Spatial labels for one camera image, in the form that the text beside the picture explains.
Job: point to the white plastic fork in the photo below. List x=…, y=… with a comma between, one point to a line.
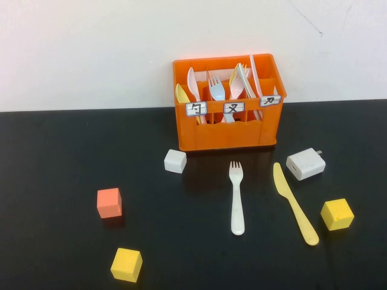
x=237, y=211

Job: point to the yellow plastic knife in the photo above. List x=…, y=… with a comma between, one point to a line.
x=294, y=205

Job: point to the yellow foam cube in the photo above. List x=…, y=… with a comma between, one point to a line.
x=336, y=214
x=125, y=264

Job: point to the orange plastic cutlery holder crate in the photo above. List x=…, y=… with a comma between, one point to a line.
x=229, y=136

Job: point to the white foam cube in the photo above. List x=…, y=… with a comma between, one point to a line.
x=174, y=161

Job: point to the white paper spoon label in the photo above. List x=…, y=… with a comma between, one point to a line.
x=196, y=108

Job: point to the white paper fork label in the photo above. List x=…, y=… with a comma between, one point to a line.
x=233, y=107

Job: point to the blue plastic fork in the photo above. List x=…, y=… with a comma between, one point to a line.
x=217, y=92

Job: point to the pink plastic spoon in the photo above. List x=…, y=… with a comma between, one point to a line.
x=192, y=80

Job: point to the pink plastic fork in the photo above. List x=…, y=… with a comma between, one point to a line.
x=236, y=89

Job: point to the yellow plastic fork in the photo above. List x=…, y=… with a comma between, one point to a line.
x=232, y=79

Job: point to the white serrated plastic knife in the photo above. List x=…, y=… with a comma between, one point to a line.
x=245, y=81

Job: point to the white paper knife label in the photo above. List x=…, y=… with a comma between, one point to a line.
x=270, y=101

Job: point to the orange foam cube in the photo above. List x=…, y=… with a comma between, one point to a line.
x=109, y=202

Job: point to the white USB wall charger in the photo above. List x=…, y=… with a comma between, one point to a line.
x=305, y=164

